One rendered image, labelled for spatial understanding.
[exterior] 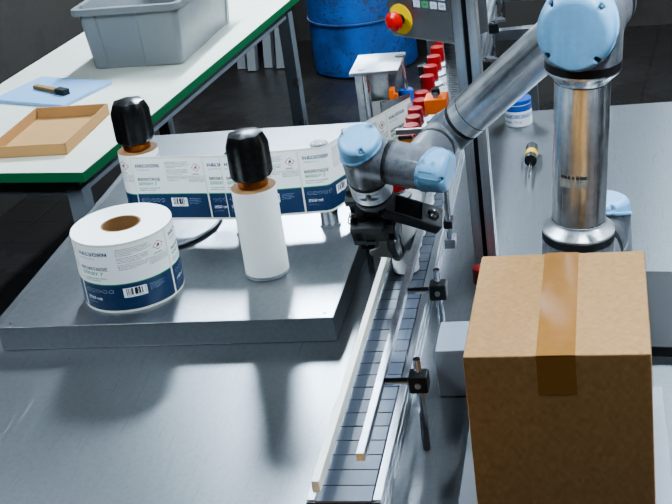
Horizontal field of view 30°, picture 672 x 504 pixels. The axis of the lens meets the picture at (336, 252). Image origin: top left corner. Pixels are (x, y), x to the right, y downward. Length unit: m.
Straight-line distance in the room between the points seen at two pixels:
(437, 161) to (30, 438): 0.84
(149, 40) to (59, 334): 2.03
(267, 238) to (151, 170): 0.39
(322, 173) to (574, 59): 0.88
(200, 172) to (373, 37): 3.94
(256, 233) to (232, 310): 0.16
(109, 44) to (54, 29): 1.64
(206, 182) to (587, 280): 1.09
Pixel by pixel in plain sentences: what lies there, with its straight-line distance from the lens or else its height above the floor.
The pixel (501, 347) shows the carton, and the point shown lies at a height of 1.12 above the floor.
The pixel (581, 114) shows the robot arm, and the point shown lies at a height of 1.30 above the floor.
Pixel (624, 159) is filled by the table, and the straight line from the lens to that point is 3.01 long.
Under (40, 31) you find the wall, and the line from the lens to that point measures 5.95.
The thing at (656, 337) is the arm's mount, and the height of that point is 0.85.
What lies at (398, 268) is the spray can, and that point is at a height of 0.90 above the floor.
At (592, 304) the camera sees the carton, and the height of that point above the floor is 1.12.
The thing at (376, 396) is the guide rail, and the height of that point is 0.96.
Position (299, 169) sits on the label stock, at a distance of 2.62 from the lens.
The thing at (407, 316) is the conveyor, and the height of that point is 0.88.
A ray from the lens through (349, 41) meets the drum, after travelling 6.55.
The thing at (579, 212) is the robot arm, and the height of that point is 1.13.
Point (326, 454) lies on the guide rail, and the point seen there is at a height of 0.91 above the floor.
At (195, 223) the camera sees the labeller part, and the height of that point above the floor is 0.89.
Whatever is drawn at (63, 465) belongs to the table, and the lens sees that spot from 2.13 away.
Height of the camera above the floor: 1.95
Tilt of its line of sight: 25 degrees down
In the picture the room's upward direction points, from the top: 8 degrees counter-clockwise
